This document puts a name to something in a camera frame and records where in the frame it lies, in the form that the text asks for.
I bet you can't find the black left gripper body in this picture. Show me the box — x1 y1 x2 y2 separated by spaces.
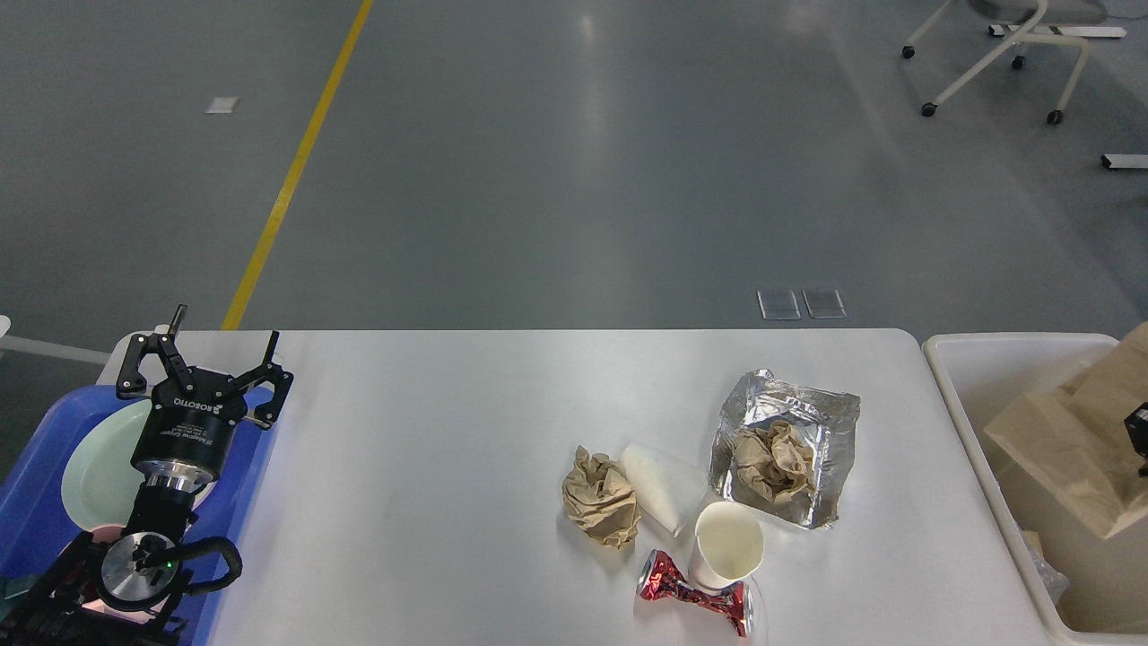
131 368 247 493

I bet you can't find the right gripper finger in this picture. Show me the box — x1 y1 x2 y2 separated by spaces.
1124 402 1148 478

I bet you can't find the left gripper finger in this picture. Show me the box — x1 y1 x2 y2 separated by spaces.
224 330 295 430
116 305 191 400

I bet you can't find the brown paper bag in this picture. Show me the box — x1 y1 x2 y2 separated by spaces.
984 322 1147 539

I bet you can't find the mint green plate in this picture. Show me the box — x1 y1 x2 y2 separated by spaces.
61 399 216 532

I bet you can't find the silver foil container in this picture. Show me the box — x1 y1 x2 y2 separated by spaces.
707 371 860 530

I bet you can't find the brown paper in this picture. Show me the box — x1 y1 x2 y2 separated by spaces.
734 421 815 504

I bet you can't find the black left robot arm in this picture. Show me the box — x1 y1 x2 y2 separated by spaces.
3 305 295 645

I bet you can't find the pink ribbed mug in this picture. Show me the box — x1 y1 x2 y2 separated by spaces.
52 526 185 625

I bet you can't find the white chair base leg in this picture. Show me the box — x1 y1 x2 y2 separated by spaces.
1 316 110 365

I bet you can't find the beige plastic bin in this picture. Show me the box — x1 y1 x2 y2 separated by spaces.
923 332 1147 645

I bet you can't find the blue plastic tray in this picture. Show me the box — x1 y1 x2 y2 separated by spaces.
3 386 276 645

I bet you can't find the clear plastic wrap in bin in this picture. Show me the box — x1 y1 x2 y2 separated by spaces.
1021 530 1071 606

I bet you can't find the white table leg bar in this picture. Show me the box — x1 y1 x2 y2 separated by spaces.
1100 153 1148 170

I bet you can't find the crumpled brown paper ball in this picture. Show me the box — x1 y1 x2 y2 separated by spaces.
561 445 642 548

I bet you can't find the white crushed paper cup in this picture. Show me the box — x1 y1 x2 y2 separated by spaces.
619 442 707 537

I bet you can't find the white rolling chair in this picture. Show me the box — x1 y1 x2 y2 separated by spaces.
920 1 1109 126

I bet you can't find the crushed red can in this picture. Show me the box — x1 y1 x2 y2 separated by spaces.
635 548 755 639

